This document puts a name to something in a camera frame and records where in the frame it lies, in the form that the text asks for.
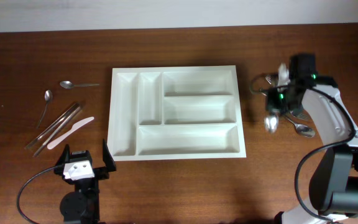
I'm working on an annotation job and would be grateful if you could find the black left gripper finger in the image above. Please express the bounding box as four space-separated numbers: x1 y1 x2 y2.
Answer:
56 144 70 166
102 139 117 172

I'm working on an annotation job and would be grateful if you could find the steel fork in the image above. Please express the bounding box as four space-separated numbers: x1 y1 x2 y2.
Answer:
296 113 311 121
265 74 273 85

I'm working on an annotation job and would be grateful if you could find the steel tablespoon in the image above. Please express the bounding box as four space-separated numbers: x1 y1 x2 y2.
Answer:
264 114 279 133
285 116 316 138

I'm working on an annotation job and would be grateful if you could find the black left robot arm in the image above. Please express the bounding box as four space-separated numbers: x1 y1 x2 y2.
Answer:
53 141 116 223

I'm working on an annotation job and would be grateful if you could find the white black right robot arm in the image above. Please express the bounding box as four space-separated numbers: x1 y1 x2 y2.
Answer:
262 54 358 223

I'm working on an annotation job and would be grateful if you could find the white plastic knife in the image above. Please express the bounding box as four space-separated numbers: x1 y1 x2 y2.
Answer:
47 116 94 150

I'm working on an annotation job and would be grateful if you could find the small teaspoon far left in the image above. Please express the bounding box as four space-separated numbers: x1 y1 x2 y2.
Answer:
36 90 53 129

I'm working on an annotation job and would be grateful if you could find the small teaspoon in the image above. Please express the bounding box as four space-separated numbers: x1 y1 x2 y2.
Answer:
36 90 53 129
60 80 99 90

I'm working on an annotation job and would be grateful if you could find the small teaspoon upper left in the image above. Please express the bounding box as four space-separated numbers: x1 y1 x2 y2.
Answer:
60 80 99 90

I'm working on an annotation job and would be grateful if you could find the white plastic cutlery tray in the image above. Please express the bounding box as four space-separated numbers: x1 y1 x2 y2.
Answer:
107 65 246 161

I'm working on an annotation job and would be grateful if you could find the black right camera cable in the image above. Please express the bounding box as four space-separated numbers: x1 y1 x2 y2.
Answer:
249 73 357 222

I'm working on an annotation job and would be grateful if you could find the black camera cable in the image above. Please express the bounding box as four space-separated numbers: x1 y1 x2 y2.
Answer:
16 165 64 224
249 73 357 222

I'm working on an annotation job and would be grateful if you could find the black left camera cable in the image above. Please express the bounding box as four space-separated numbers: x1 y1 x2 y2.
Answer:
16 165 64 224

